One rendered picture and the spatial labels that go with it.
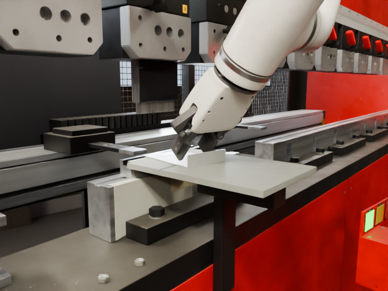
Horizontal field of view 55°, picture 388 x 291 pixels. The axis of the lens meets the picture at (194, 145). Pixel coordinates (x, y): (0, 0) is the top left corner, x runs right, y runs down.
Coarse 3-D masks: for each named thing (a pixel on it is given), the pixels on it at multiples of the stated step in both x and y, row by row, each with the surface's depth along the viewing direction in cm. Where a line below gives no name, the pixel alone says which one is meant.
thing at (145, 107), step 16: (144, 64) 65; (160, 64) 68; (176, 64) 71; (144, 80) 65; (160, 80) 68; (176, 80) 72; (144, 96) 66; (160, 96) 69; (176, 96) 72; (144, 112) 67
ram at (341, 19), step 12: (348, 0) 134; (360, 0) 144; (372, 0) 157; (384, 0) 171; (360, 12) 146; (372, 12) 159; (384, 12) 173; (348, 24) 136; (360, 24) 148; (384, 24) 176; (384, 36) 178
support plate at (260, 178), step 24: (144, 168) 61; (168, 168) 59; (192, 168) 59; (216, 168) 59; (240, 168) 59; (264, 168) 59; (288, 168) 59; (312, 168) 59; (240, 192) 49; (264, 192) 47
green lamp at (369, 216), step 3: (372, 210) 89; (369, 213) 87; (372, 213) 89; (366, 216) 86; (369, 216) 88; (372, 216) 89; (366, 219) 87; (369, 219) 88; (372, 219) 89; (366, 222) 87; (369, 222) 88; (372, 222) 90; (366, 225) 87; (369, 225) 88; (372, 225) 90; (366, 228) 87; (369, 228) 88; (366, 231) 87
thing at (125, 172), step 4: (192, 148) 77; (196, 148) 78; (156, 152) 73; (160, 152) 73; (136, 156) 69; (140, 156) 69; (144, 156) 70; (120, 160) 66; (124, 160) 66; (128, 160) 67; (120, 164) 66; (124, 164) 66; (120, 168) 66; (124, 168) 66; (120, 172) 66; (124, 172) 66; (128, 172) 65; (124, 176) 66; (128, 176) 65
